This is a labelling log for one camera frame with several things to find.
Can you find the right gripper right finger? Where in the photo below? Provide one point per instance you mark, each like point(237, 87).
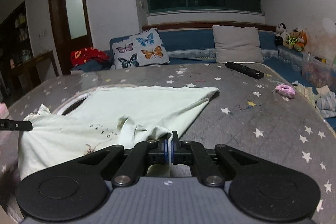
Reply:
point(257, 187)

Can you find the dark shelf cabinet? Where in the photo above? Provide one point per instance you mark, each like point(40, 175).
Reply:
point(15, 40)

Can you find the pink hair scrunchie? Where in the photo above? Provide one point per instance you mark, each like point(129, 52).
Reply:
point(285, 90)

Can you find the butterfly print pillow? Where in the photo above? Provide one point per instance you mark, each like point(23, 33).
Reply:
point(140, 50)

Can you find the panda plush toy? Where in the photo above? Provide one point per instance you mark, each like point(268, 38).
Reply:
point(280, 34)

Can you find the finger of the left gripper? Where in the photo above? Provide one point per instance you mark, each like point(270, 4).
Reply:
point(11, 125)

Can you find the clear plastic storage box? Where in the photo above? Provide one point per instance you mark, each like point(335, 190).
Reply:
point(318, 73)

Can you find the round induction cooker plate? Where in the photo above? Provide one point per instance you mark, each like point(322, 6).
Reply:
point(72, 103)

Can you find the grey star tablecloth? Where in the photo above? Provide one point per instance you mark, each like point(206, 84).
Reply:
point(247, 114)

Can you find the bear plush toy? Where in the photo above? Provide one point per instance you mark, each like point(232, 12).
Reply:
point(292, 41)

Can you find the red patterned blanket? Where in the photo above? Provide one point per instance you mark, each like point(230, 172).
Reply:
point(84, 55)

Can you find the pale green garment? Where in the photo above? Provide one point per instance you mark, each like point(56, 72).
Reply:
point(109, 116)

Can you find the blue sofa bench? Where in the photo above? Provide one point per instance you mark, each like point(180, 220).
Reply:
point(198, 46)

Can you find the black remote control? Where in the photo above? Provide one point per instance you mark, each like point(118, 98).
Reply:
point(245, 70)

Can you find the grey cushion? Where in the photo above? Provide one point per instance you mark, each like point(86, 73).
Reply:
point(237, 44)

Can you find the wooden door with glass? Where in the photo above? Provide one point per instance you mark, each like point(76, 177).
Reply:
point(70, 28)

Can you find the orange fox plush toy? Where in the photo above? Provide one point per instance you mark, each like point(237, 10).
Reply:
point(302, 40)

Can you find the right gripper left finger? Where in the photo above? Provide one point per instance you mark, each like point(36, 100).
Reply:
point(75, 188)

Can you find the pile of clothes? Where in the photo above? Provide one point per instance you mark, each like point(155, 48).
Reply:
point(324, 100)

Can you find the dark wooden side table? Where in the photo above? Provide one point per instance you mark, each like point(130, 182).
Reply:
point(25, 68)

